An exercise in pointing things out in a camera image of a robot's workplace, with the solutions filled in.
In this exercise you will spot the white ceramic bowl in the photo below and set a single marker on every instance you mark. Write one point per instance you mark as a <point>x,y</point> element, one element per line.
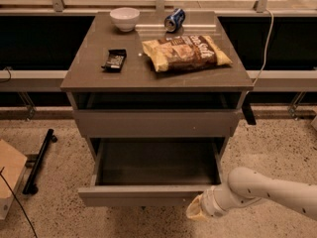
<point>125,18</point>

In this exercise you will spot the yellow brown chip bag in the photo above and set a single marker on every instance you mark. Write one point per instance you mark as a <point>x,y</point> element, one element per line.
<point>184,53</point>

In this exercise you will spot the metal window rail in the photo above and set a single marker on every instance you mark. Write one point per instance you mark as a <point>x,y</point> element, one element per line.
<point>50,81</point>

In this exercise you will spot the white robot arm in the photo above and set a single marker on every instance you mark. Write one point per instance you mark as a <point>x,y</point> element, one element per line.
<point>245,187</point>

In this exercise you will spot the black candy bar wrapper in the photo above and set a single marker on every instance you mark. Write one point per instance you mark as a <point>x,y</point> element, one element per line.
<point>115,60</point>

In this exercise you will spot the grey drawer cabinet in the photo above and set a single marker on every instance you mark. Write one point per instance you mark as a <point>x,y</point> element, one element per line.
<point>139,102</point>

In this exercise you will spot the blue soda can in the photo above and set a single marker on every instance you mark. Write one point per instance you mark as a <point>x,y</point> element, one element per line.
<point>175,20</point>

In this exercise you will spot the black metal tube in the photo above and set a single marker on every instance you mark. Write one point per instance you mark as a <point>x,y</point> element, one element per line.
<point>36,161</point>

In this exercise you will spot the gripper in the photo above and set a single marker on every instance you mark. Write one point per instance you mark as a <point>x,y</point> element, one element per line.
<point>209,202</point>

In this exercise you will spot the grey drawer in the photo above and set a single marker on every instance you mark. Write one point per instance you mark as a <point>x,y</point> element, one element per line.
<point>153,172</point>

